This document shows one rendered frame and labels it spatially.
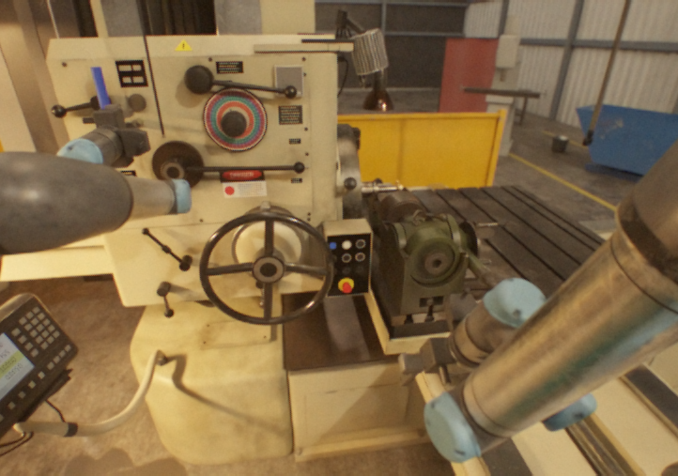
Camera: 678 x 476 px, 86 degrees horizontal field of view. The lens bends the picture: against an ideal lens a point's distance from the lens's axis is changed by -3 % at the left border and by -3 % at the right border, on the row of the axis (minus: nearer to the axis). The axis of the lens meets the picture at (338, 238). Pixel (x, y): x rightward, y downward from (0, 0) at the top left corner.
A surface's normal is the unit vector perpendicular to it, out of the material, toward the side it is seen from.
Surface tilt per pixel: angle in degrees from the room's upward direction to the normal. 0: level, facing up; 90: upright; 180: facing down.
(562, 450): 0
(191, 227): 90
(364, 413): 90
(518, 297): 24
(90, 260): 90
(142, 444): 0
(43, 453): 0
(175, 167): 90
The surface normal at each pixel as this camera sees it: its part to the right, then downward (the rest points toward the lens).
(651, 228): -0.98, 0.00
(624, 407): 0.00, -0.88
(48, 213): 0.77, 0.26
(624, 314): -0.75, 0.40
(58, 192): 0.80, -0.11
